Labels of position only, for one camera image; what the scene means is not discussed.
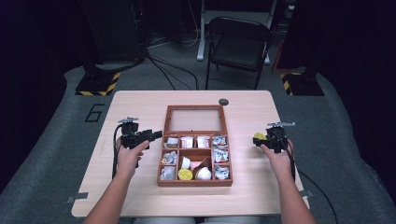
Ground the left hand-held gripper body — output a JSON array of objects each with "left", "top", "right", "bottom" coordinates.
[{"left": 117, "top": 116, "right": 153, "bottom": 150}]

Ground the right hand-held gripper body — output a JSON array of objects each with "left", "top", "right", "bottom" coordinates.
[{"left": 264, "top": 121, "right": 296, "bottom": 154}]

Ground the brown wooden compartment box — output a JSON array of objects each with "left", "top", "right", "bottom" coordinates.
[{"left": 156, "top": 105, "right": 234, "bottom": 188}]

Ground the person's left hand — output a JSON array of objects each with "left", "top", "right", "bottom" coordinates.
[{"left": 116, "top": 139, "right": 150, "bottom": 181}]

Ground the person's right hand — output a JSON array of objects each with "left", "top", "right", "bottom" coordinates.
[{"left": 260, "top": 139, "right": 295, "bottom": 181}]

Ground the silver foil packet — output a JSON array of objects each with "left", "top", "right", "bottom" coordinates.
[
  {"left": 161, "top": 150, "right": 178, "bottom": 165},
  {"left": 164, "top": 136, "right": 179, "bottom": 149},
  {"left": 160, "top": 165, "right": 177, "bottom": 181}
]

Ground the white red packet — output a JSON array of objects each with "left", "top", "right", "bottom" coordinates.
[
  {"left": 180, "top": 135, "right": 195, "bottom": 149},
  {"left": 196, "top": 135, "right": 211, "bottom": 149}
]

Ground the white colourful print packet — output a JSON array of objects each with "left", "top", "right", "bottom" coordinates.
[
  {"left": 212, "top": 135, "right": 229, "bottom": 149},
  {"left": 214, "top": 165, "right": 231, "bottom": 181},
  {"left": 213, "top": 148, "right": 230, "bottom": 164}
]

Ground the small yellow-lidded cup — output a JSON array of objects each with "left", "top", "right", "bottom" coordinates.
[{"left": 177, "top": 168, "right": 193, "bottom": 182}]

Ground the black striped-edge stand base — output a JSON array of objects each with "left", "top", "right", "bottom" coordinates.
[
  {"left": 278, "top": 71, "right": 325, "bottom": 97},
  {"left": 75, "top": 71, "right": 121, "bottom": 97}
]

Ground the black folding chair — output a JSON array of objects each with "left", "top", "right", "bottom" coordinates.
[{"left": 205, "top": 16, "right": 273, "bottom": 91}]

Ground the black equipment cabinet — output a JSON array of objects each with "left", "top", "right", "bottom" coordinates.
[{"left": 81, "top": 0, "right": 145, "bottom": 64}]

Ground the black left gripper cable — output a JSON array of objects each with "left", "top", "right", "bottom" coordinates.
[{"left": 111, "top": 123, "right": 124, "bottom": 180}]

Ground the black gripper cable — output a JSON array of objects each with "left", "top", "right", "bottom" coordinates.
[
  {"left": 111, "top": 123, "right": 124, "bottom": 180},
  {"left": 281, "top": 133, "right": 339, "bottom": 224}
]

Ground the black floor cable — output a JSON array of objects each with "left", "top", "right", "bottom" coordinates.
[
  {"left": 148, "top": 55, "right": 177, "bottom": 91},
  {"left": 145, "top": 50, "right": 200, "bottom": 91}
]

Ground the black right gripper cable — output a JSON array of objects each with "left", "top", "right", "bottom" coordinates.
[{"left": 281, "top": 133, "right": 339, "bottom": 224}]

